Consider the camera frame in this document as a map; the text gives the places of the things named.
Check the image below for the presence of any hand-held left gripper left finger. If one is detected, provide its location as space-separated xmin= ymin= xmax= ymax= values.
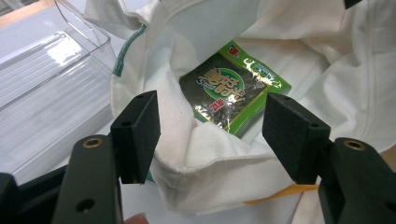
xmin=50 ymin=90 xmax=162 ymax=224

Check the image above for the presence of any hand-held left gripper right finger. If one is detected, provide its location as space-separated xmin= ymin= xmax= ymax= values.
xmin=262 ymin=91 xmax=396 ymax=224

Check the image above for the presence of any white tote bag with patches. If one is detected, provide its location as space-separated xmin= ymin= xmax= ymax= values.
xmin=83 ymin=0 xmax=396 ymax=224

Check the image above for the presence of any clear plastic container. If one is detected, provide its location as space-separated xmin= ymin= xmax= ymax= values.
xmin=0 ymin=0 xmax=118 ymax=185

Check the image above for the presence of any green seaweed snack packet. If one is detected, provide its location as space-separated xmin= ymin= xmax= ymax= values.
xmin=178 ymin=40 xmax=293 ymax=139

